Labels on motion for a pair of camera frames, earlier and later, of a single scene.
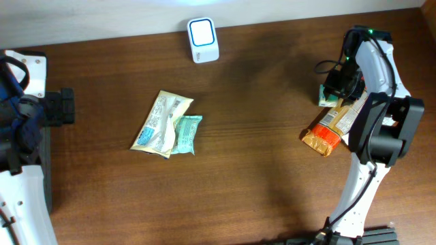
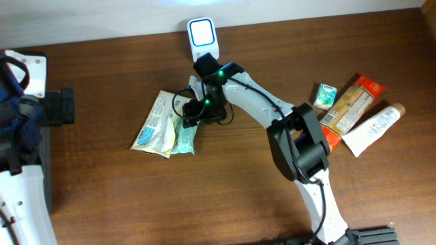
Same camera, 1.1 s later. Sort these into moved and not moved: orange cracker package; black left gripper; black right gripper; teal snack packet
Moved: black right gripper
Not moved: black left gripper; teal snack packet; orange cracker package
